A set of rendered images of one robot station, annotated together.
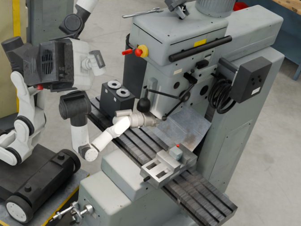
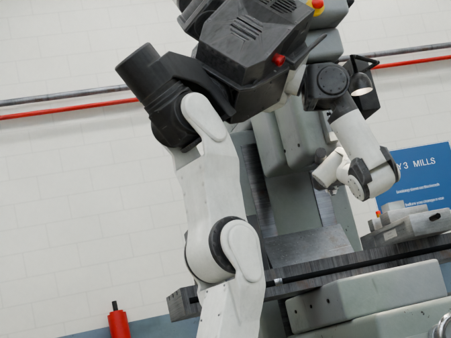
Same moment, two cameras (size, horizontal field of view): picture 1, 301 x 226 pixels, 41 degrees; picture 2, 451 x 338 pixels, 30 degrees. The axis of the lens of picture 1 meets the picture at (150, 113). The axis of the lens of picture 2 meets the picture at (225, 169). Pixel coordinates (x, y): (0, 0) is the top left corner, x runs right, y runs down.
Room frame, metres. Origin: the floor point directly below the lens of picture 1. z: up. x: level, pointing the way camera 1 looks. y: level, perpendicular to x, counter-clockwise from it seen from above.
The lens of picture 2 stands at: (0.69, 2.45, 0.75)
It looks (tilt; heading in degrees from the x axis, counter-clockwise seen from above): 12 degrees up; 303
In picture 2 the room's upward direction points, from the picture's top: 13 degrees counter-clockwise
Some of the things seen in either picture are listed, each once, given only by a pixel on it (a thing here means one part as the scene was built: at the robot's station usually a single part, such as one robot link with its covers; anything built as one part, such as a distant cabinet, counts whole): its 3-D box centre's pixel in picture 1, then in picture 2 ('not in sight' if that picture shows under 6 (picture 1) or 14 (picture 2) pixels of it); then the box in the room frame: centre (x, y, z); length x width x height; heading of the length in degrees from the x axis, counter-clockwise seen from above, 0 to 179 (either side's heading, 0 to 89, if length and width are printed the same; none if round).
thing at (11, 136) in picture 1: (13, 148); not in sight; (1.92, 0.87, 0.68); 0.21 x 0.20 x 0.13; 71
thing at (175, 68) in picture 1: (178, 52); (293, 62); (1.93, -0.07, 1.68); 0.34 x 0.24 x 0.10; 140
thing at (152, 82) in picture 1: (149, 95); (325, 111); (1.82, 0.03, 1.45); 0.04 x 0.04 x 0.21; 50
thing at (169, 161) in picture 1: (168, 160); (404, 215); (1.73, -0.16, 1.07); 0.15 x 0.06 x 0.04; 53
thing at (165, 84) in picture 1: (165, 85); (312, 115); (1.90, -0.05, 1.47); 0.21 x 0.19 x 0.32; 50
